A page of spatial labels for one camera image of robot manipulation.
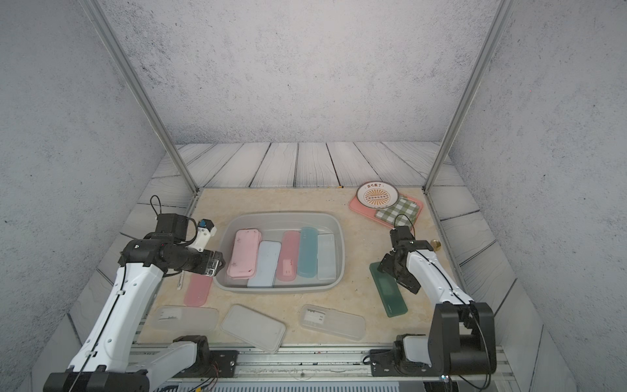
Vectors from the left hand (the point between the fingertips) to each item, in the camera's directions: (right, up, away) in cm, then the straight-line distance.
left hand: (215, 259), depth 75 cm
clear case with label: (+36, -22, +7) cm, 43 cm away
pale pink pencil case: (+3, -3, +17) cm, 17 cm away
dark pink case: (-12, -14, +13) cm, 22 cm away
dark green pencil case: (+56, -14, +12) cm, 59 cm away
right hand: (+58, -8, +9) cm, 59 cm away
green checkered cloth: (+69, +13, +36) cm, 79 cm away
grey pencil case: (+10, -24, +6) cm, 27 cm away
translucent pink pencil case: (+20, -5, +19) cm, 28 cm away
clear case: (-14, -22, +7) cm, 27 cm away
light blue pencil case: (+11, -9, +15) cm, 21 cm away
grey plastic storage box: (+11, +8, +31) cm, 34 cm away
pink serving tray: (+55, +13, +36) cm, 67 cm away
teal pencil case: (+27, -6, +18) cm, 33 cm away
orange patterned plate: (+59, +21, +42) cm, 76 cm away
